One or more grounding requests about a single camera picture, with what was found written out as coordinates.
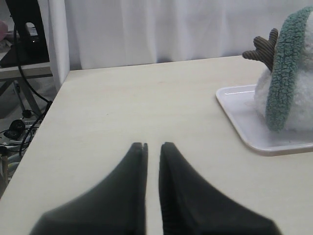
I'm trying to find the black hanging cable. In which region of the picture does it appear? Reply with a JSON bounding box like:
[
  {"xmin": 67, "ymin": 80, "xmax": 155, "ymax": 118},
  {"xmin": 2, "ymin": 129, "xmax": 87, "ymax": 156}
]
[{"xmin": 13, "ymin": 23, "xmax": 53, "ymax": 128}]

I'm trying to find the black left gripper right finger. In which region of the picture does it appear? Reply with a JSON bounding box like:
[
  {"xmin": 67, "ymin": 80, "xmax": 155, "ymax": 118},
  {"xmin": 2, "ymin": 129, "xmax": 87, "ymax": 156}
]
[{"xmin": 158, "ymin": 142, "xmax": 281, "ymax": 235}]

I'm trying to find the floor power strip with plugs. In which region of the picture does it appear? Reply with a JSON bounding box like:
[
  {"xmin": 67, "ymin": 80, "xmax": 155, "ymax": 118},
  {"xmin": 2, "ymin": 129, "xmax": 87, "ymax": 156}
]
[{"xmin": 0, "ymin": 117, "xmax": 41, "ymax": 156}]

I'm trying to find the grey side table frame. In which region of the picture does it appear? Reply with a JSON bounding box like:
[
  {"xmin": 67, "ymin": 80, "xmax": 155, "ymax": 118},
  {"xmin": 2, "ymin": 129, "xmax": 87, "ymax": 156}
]
[{"xmin": 0, "ymin": 62, "xmax": 52, "ymax": 115}]

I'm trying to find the white plush snowman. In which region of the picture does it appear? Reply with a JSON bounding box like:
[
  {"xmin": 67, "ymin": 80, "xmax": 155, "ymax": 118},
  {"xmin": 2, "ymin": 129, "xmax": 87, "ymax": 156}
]
[{"xmin": 242, "ymin": 12, "xmax": 313, "ymax": 131}]

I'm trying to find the black monitor stand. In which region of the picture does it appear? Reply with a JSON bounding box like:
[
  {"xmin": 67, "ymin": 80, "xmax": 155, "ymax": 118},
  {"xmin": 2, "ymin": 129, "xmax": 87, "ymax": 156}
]
[{"xmin": 0, "ymin": 0, "xmax": 49, "ymax": 68}]

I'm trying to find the green fuzzy scarf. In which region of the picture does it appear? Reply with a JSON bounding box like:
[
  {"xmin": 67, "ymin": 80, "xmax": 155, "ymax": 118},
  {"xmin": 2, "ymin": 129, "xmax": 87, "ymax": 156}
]
[{"xmin": 265, "ymin": 6, "xmax": 313, "ymax": 132}]

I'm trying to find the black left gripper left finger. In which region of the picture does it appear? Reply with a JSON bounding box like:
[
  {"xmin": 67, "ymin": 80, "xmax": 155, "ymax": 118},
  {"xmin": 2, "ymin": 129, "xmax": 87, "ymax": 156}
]
[{"xmin": 30, "ymin": 142, "xmax": 148, "ymax": 235}]

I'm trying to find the white rectangular tray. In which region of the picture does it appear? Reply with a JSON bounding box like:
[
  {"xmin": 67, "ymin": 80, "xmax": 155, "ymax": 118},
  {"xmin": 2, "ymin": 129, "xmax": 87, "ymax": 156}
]
[{"xmin": 216, "ymin": 84, "xmax": 313, "ymax": 156}]

